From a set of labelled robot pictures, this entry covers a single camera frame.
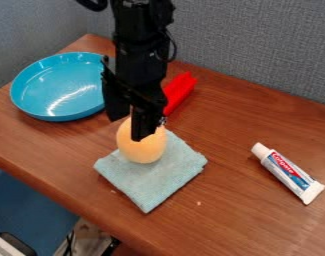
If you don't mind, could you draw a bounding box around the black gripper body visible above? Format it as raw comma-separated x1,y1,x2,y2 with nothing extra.
102,36,169,111

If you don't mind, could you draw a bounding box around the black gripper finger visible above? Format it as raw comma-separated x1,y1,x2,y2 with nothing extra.
104,80,130,121
132,105,164,142

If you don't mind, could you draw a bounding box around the yellow orange ball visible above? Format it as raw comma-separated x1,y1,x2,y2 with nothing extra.
117,118,168,164

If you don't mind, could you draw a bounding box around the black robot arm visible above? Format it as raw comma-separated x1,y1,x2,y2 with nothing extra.
102,0,177,142

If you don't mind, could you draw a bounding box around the blue plate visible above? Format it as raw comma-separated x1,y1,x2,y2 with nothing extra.
10,52,105,122

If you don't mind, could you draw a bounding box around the red rectangular block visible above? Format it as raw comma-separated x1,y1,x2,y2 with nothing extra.
164,72,197,116

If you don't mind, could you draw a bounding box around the light blue folded cloth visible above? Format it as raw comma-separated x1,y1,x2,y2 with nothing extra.
94,130,208,214

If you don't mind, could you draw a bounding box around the grey object under table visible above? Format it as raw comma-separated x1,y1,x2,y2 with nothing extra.
54,219,121,256

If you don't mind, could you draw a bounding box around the white toothpaste tube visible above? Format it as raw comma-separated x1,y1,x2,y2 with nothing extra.
252,142,325,205

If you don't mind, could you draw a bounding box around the black cable loop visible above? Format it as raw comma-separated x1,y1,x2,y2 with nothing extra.
75,0,116,13

